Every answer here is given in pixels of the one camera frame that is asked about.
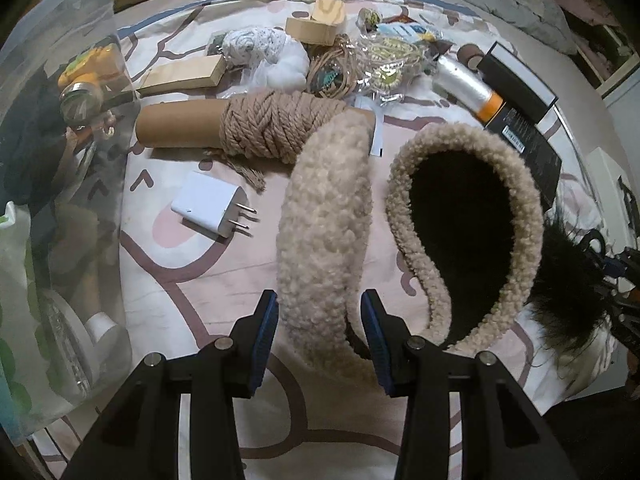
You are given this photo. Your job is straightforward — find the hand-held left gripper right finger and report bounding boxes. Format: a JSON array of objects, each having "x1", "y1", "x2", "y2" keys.
[{"x1": 360, "y1": 289, "x2": 581, "y2": 480}]

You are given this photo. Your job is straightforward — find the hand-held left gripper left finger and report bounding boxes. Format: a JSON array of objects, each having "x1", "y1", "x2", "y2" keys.
[{"x1": 60, "y1": 289, "x2": 280, "y2": 480}]

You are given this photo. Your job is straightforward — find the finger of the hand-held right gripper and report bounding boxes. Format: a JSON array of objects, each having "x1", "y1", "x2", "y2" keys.
[
  {"x1": 587, "y1": 230, "x2": 640, "y2": 283},
  {"x1": 600, "y1": 285, "x2": 640, "y2": 356}
]

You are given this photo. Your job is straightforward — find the beige fuzzy earmuffs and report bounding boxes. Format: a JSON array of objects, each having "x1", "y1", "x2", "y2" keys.
[{"x1": 276, "y1": 110, "x2": 616, "y2": 396}]

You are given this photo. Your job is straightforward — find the cardboard tube with rope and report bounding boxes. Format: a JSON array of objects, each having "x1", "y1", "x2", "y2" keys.
[{"x1": 134, "y1": 87, "x2": 376, "y2": 193}]

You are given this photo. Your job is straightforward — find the tan cord bundle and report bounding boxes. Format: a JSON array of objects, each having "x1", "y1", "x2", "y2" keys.
[{"x1": 305, "y1": 35, "x2": 371, "y2": 98}]

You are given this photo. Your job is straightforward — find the clear plastic storage bin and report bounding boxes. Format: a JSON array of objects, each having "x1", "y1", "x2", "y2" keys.
[{"x1": 0, "y1": 0, "x2": 138, "y2": 441}]

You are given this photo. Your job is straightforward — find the printed blanket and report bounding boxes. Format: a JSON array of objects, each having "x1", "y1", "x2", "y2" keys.
[{"x1": 30, "y1": 0, "x2": 626, "y2": 480}]

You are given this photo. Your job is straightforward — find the black labelled box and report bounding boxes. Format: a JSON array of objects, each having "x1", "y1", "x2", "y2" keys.
[{"x1": 484, "y1": 105, "x2": 564, "y2": 209}]

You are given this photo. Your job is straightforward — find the white charger plug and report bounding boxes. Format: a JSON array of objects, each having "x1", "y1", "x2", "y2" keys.
[{"x1": 171, "y1": 171, "x2": 259, "y2": 239}]

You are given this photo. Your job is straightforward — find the white roll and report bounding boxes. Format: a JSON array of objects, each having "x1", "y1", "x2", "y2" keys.
[{"x1": 85, "y1": 312, "x2": 118, "y2": 356}]

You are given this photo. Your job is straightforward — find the white thread spool orange end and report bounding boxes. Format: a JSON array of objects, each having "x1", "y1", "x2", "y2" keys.
[{"x1": 432, "y1": 54, "x2": 502, "y2": 123}]

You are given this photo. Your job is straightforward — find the teal wet wipes pack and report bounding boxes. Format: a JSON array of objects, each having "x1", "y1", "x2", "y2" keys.
[{"x1": 0, "y1": 202, "x2": 51, "y2": 441}]

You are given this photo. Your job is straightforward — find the brown tape roll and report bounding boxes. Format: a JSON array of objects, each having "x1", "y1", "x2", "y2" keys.
[{"x1": 457, "y1": 44, "x2": 488, "y2": 68}]

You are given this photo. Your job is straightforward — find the white cotton wad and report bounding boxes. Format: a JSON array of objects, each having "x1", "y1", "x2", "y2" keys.
[{"x1": 250, "y1": 40, "x2": 311, "y2": 92}]

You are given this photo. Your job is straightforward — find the rectangular wood block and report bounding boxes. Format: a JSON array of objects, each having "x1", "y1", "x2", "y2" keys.
[{"x1": 137, "y1": 54, "x2": 228, "y2": 97}]

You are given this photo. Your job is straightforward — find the white lace cloth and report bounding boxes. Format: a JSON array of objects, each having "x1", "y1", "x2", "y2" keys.
[{"x1": 220, "y1": 27, "x2": 291, "y2": 68}]

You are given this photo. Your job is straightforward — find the oval wooden box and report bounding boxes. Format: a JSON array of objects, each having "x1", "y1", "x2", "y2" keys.
[
  {"x1": 311, "y1": 0, "x2": 347, "y2": 28},
  {"x1": 286, "y1": 16, "x2": 341, "y2": 47}
]

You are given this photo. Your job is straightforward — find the black cloth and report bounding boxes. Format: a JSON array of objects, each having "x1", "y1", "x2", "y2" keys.
[{"x1": 0, "y1": 75, "x2": 66, "y2": 201}]

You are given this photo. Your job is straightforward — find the blue and white box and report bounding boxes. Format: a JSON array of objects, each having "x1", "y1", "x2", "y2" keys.
[{"x1": 377, "y1": 20, "x2": 443, "y2": 43}]

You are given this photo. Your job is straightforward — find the orange capped glass bottle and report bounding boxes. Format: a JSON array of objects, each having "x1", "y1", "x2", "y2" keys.
[{"x1": 57, "y1": 45, "x2": 123, "y2": 126}]

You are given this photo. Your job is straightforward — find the small ball packet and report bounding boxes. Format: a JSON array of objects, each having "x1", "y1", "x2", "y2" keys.
[{"x1": 357, "y1": 7, "x2": 383, "y2": 31}]

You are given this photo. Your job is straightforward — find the bagged string lights bundle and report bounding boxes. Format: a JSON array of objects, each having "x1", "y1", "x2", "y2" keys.
[{"x1": 357, "y1": 30, "x2": 436, "y2": 101}]

